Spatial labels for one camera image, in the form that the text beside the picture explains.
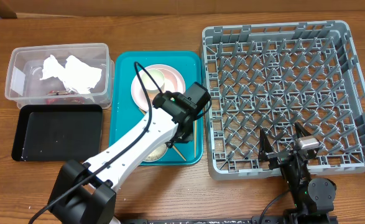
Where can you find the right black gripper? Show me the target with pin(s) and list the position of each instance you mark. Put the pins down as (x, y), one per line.
(278, 157)

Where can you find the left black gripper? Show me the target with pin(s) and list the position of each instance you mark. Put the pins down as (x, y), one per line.
(187, 137)

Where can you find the white bowl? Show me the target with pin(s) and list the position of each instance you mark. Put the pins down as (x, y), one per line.
(157, 153)

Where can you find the white napkin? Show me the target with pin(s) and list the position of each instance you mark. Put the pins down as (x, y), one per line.
(75, 75)

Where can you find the red snack wrapper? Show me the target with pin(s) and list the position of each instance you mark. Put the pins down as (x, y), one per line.
(67, 97)

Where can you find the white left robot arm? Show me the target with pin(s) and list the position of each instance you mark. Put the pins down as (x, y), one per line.
(86, 193)

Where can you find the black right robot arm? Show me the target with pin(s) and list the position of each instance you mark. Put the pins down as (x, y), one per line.
(313, 198)

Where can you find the wooden chopstick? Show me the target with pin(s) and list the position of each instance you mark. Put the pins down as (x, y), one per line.
(195, 137)
(178, 152)

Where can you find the pink small bowl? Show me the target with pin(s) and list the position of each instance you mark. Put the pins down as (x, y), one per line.
(169, 80)

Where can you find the cream cup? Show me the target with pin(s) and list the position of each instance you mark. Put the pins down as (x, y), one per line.
(153, 80)

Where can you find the pink plate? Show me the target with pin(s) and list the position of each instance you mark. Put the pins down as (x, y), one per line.
(137, 91)

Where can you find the teal serving tray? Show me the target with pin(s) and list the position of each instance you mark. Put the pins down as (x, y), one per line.
(125, 113)

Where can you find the grey dish rack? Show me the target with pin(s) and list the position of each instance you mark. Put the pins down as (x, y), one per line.
(266, 78)

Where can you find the black plastic tray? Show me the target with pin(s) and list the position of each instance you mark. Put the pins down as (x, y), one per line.
(58, 133)

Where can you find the clear plastic bin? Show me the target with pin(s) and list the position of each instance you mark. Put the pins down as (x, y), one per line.
(23, 84)

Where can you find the cardboard backdrop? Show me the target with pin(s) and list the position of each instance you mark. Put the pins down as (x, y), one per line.
(13, 8)

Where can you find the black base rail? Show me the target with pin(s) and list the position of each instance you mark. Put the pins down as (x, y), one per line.
(252, 220)

